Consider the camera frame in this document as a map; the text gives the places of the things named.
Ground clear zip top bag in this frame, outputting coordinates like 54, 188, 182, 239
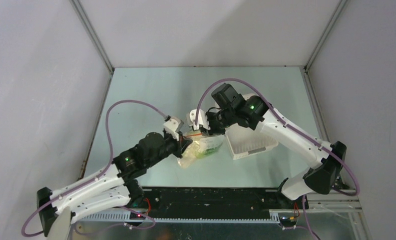
177, 130, 225, 169

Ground white plastic basket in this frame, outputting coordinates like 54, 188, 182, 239
225, 93, 280, 161

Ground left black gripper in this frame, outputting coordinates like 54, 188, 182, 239
146, 130, 192, 168

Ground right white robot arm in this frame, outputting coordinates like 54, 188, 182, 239
195, 83, 347, 209

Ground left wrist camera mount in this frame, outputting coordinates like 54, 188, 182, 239
163, 116, 184, 141

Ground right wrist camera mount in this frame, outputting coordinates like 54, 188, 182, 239
186, 109, 211, 131

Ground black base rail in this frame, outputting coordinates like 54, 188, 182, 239
127, 186, 309, 220

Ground pale green cabbage leaf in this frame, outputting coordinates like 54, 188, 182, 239
197, 137, 224, 159

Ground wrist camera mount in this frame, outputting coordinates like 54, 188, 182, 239
163, 116, 184, 141
186, 109, 211, 131

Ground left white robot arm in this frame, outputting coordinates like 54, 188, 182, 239
36, 131, 193, 236

